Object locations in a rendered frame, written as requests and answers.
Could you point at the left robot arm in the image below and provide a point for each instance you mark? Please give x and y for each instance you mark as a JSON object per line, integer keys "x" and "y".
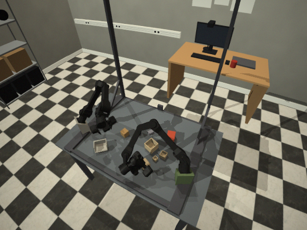
{"x": 134, "y": 161}

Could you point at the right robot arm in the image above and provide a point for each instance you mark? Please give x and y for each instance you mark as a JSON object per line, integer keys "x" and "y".
{"x": 104, "y": 106}

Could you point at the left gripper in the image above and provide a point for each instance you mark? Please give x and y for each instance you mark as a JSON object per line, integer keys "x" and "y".
{"x": 147, "y": 169}

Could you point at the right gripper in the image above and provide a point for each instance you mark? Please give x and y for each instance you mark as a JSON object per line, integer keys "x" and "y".
{"x": 94, "y": 128}

